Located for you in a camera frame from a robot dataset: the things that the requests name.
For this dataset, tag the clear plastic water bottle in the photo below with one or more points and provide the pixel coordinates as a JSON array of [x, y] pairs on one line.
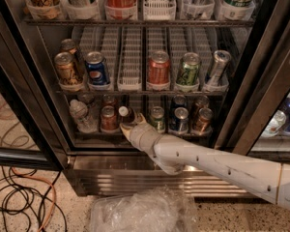
[[82, 116]]

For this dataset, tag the bronze can front bottom right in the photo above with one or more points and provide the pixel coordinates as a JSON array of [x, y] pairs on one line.
[[202, 121]]

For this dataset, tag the gold can rear middle shelf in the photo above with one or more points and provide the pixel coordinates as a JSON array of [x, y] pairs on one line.
[[69, 45]]

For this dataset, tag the right fridge door frame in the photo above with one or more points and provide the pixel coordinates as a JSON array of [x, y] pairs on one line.
[[259, 82]]

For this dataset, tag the blue can shelf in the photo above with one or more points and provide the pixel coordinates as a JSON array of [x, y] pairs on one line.
[[178, 101], [179, 122]]

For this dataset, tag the silver slim can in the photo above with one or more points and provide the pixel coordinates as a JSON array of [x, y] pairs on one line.
[[221, 59]]

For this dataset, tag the brown bottle with white cap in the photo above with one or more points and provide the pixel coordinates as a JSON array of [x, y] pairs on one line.
[[127, 116]]

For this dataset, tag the copper can shelf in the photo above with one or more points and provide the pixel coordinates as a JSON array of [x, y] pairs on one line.
[[109, 120], [109, 100]]

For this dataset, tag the orange can middle shelf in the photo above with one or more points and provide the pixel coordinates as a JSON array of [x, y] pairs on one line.
[[159, 67]]

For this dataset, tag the blue can rear bottom shelf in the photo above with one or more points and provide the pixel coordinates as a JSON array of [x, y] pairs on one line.
[[178, 101]]

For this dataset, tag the copper can front bottom shelf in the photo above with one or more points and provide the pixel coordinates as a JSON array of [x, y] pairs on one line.
[[109, 120]]

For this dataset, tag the left glass fridge door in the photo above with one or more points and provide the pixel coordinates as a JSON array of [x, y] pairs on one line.
[[24, 91]]

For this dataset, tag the copper can rear bottom shelf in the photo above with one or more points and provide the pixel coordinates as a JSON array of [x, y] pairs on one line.
[[109, 100]]

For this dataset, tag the bronze can rear bottom right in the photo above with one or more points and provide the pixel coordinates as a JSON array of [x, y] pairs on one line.
[[198, 103]]

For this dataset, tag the bronze can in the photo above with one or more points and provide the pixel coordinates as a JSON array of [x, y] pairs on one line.
[[198, 103], [202, 121]]

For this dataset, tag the white can behind right door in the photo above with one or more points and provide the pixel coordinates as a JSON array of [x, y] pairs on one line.
[[274, 125]]

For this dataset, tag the clear plastic bag bin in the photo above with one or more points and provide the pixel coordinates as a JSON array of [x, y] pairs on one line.
[[151, 210]]

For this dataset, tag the green can middle shelf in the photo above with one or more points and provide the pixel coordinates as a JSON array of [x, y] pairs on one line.
[[188, 69]]

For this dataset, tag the blue can front bottom shelf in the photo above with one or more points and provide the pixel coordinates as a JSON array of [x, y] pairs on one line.
[[179, 122]]

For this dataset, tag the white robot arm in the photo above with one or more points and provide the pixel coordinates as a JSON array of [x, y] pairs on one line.
[[265, 179]]

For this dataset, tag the steel fridge base grille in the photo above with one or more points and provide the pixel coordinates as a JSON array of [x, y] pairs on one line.
[[119, 173]]

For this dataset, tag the blue pepsi can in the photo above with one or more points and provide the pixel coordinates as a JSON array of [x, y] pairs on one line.
[[97, 68]]

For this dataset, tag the green can bottom shelf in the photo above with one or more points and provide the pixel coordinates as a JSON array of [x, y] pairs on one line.
[[156, 118]]

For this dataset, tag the gold can front middle shelf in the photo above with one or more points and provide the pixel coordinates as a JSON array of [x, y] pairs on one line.
[[67, 69]]

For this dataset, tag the empty white rack tray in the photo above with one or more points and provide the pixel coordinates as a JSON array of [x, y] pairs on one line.
[[130, 65]]

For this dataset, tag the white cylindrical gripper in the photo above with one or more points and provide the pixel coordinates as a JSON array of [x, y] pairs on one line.
[[141, 135]]

